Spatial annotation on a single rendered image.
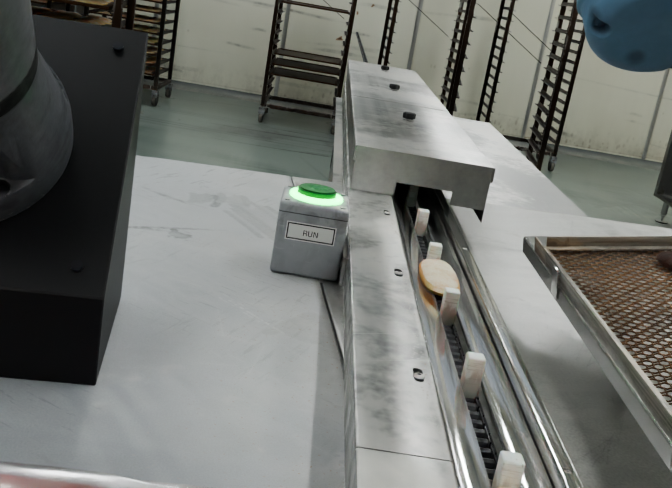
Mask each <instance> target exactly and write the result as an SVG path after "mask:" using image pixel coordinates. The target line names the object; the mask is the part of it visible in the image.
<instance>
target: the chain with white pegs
mask: <svg viewBox="0 0 672 488"><path fill-rule="evenodd" d="M356 36H357V40H358V43H359V47H360V51H361V54H362V58H363V62H366V63H368V60H367V57H366V54H365V51H364V48H363V45H362V42H361V39H360V36H359V33H358V32H356ZM401 184H402V187H403V191H404V194H405V197H406V201H407V204H408V208H409V211H410V214H411V218H412V221H413V225H414V228H415V231H416V235H417V238H418V241H419V245H420V248H421V252H422V255H423V258H424V259H438V260H440V258H441V254H442V249H443V247H442V244H441V243H436V242H430V243H429V245H428V242H427V239H426V236H425V233H426V228H427V223H428V218H429V210H428V209H422V208H418V212H417V209H416V201H417V196H418V191H419V186H415V185H409V184H403V183H401ZM434 295H435V294H434ZM460 295H461V294H460V291H459V289H456V288H449V287H445V289H444V294H443V296H439V295H435V299H436V302H437V306H438V309H439V312H440V316H441V319H442V322H443V326H444V329H445V333H446V336H447V339H448V343H449V346H450V349H451V353H452V356H453V360H454V363H455V366H456V370H457V373H458V377H459V380H460V383H461V387H462V390H463V393H464V397H465V400H466V404H467V407H468V410H469V414H470V417H471V420H472V424H473V427H474V431H475V434H476V437H477V441H478V444H479V447H480V451H481V454H482V458H483V461H484V464H485V468H486V471H487V474H488V478H489V481H490V485H491V488H497V487H512V488H520V485H521V481H522V477H523V473H524V469H525V462H524V459H523V457H522V454H520V453H516V452H509V451H500V454H499V457H498V455H497V451H496V448H495V445H494V442H493V439H492V436H491V435H490V430H489V427H488V424H487V421H486V418H485V417H484V412H483V409H482V406H481V403H480V400H479V397H478V394H479V390H480V385H481V381H482V377H483V373H484V368H485V364H486V359H485V357H484V355H483V354H481V353H475V352H467V353H466V357H464V356H465V354H464V351H463V348H462V345H461V344H460V343H461V342H460V339H459V336H458V333H457V330H456V327H455V324H454V322H455V318H456V313H457V309H458V304H459V299H460Z"/></svg>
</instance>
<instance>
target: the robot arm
mask: <svg viewBox="0 0 672 488"><path fill-rule="evenodd" d="M576 1H577V4H576V8H577V12H578V14H579V15H580V16H581V17H582V20H583V25H584V30H585V36H586V39H587V42H588V44H589V46H590V48H591V49H592V51H593V52H594V53H595V54H596V55H597V56H598V57H599V58H600V59H601V60H603V61H604V62H606V63H607V64H609V65H612V66H614V67H617V68H620V69H623V70H628V71H634V72H658V71H663V70H666V69H668V68H672V0H576ZM73 137H74V136H73V121H72V112H71V106H70V102H69V99H68V96H67V93H66V91H65V88H64V86H63V85H62V83H61V81H60V79H59V78H58V76H57V75H56V73H55V72H54V71H53V69H52V68H51V67H50V66H49V65H48V64H47V63H46V62H45V60H44V58H43V57H42V55H41V54H40V52H39V51H38V49H37V45H36V38H35V30H34V23H33V15H32V7H31V0H0V221H3V220H6V219H8V218H10V217H13V216H15V215H17V214H19V213H21V212H23V211H24V210H26V209H28V208H29V207H31V206H32V205H34V204H35V203H36V202H38V201H39V200H40V199H41V198H43V197H44V196H45V195H46V194H47V193H48V192H49V191H50V190H51V189H52V188H53V186H54V185H55V184H56V183H57V181H58V180H59V178H60V177H61V176H62V174H63V172H64V170H65V168H66V166H67V164H68V162H69V159H70V156H71V152H72V147H73Z"/></svg>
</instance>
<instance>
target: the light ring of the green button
mask: <svg viewBox="0 0 672 488"><path fill-rule="evenodd" d="M297 190H298V187H295V188H293V189H291V190H290V195H291V196H292V197H294V198H296V199H298V200H301V201H305V202H309V203H314V204H320V205H338V204H341V203H342V202H343V198H342V197H341V196H340V195H339V194H336V197H337V198H335V199H317V198H312V197H308V196H304V195H302V194H300V193H298V192H297Z"/></svg>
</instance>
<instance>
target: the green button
mask: <svg viewBox="0 0 672 488"><path fill-rule="evenodd" d="M297 192H298V193H300V194H302V195H304V196H308V197H312V198H317V199H335V198H336V194H337V192H336V191H335V189H333V188H331V187H329V186H325V185H321V184H315V183H303V184H301V185H299V186H298V191H297Z"/></svg>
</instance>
